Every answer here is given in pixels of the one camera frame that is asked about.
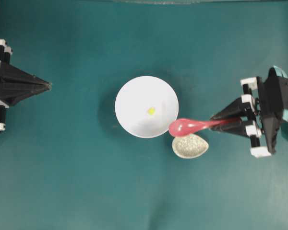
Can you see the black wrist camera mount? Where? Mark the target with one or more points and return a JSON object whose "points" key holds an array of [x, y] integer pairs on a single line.
{"points": [[275, 107]]}

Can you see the pink ceramic spoon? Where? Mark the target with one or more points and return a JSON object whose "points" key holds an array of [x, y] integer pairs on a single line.
{"points": [[183, 126]]}

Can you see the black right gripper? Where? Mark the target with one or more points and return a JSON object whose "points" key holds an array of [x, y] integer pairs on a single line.
{"points": [[240, 107]]}

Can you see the green mat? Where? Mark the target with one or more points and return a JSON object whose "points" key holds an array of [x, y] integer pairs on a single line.
{"points": [[67, 164]]}

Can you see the white round bowl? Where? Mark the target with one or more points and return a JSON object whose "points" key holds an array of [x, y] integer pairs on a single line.
{"points": [[135, 98]]}

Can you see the speckled white spoon rest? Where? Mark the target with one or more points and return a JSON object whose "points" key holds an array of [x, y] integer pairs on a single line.
{"points": [[189, 147]]}

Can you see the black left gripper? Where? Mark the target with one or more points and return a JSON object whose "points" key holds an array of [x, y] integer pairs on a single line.
{"points": [[10, 95]]}

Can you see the yellow hexagonal prism block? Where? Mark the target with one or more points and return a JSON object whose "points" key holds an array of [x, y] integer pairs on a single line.
{"points": [[151, 111]]}

